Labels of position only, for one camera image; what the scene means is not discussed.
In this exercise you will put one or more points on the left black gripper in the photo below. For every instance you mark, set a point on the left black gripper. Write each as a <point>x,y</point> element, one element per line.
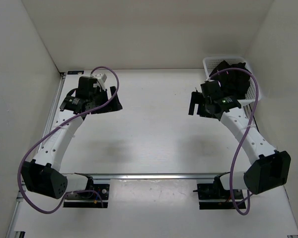
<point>113,105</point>

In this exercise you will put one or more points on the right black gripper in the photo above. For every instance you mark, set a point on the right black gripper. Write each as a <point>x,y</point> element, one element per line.
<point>195,99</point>

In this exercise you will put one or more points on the black sport shorts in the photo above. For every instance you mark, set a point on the black sport shorts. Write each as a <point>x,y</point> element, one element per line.
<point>233,82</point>

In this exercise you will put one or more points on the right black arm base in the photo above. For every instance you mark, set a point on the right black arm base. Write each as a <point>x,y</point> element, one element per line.
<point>213,196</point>

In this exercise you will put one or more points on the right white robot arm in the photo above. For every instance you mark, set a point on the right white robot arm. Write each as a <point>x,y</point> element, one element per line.
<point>269,167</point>

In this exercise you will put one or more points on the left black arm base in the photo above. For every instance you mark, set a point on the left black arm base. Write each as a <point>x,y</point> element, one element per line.
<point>97,197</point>

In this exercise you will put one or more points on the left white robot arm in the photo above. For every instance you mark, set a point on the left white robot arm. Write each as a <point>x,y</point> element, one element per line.
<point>42,174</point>

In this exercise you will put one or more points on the white perforated plastic basket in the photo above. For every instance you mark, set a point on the white perforated plastic basket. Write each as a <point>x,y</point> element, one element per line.
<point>210,64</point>

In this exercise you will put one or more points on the blue label sticker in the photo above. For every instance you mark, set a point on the blue label sticker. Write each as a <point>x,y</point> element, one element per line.
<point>75,72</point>

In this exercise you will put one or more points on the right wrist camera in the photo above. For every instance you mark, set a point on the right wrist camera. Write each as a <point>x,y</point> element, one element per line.
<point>211,89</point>

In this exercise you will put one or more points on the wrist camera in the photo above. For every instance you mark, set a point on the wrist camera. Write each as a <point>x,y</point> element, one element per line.
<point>88,85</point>
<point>211,89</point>

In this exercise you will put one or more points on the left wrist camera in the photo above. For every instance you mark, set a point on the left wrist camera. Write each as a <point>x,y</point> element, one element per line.
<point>88,85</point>

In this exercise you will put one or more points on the aluminium left side rail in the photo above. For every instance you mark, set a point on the aluminium left side rail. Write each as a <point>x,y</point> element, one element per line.
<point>11,233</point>

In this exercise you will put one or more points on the aluminium front rail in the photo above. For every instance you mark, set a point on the aluminium front rail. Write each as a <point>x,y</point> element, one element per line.
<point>155,176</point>

